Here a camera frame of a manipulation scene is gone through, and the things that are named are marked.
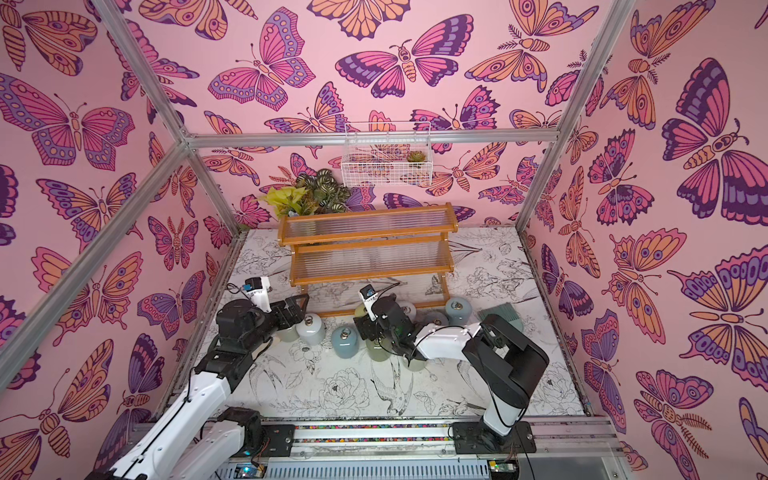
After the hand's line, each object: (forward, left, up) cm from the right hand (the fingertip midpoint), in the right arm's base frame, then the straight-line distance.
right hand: (368, 308), depth 90 cm
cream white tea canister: (-7, +23, -3) cm, 24 cm away
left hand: (-3, +18, +10) cm, 20 cm away
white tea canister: (-7, +16, 0) cm, 17 cm away
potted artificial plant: (+35, +19, +16) cm, 43 cm away
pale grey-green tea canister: (-14, -14, -6) cm, 21 cm away
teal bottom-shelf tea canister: (-3, -21, 0) cm, 21 cm away
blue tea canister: (-11, +6, 0) cm, 12 cm away
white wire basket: (+41, -5, +26) cm, 49 cm away
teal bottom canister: (-1, -27, +1) cm, 27 cm away
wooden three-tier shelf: (+25, +7, -8) cm, 27 cm away
